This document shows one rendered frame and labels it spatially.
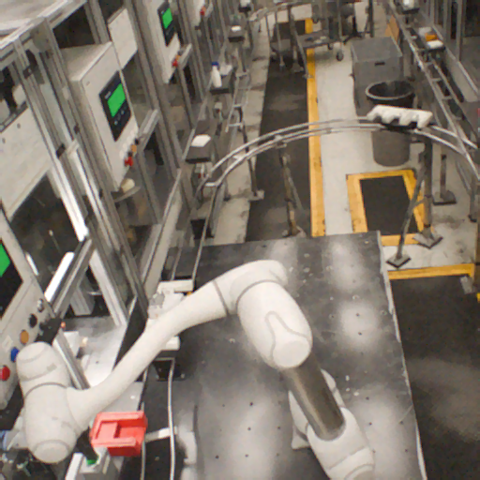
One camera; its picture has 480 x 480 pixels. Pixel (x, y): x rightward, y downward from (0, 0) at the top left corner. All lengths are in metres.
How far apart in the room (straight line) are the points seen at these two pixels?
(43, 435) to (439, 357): 2.28
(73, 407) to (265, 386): 1.03
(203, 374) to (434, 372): 1.31
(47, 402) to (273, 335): 0.52
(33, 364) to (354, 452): 0.92
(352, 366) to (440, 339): 1.09
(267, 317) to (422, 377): 1.87
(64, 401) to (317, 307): 1.39
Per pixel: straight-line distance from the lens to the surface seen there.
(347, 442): 1.71
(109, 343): 2.23
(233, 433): 2.11
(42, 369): 1.43
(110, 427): 1.92
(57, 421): 1.34
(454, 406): 2.97
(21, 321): 1.60
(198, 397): 2.24
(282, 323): 1.26
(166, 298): 2.30
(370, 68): 5.18
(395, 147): 4.67
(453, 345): 3.23
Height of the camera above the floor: 2.38
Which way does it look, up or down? 35 degrees down
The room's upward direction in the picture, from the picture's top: 11 degrees counter-clockwise
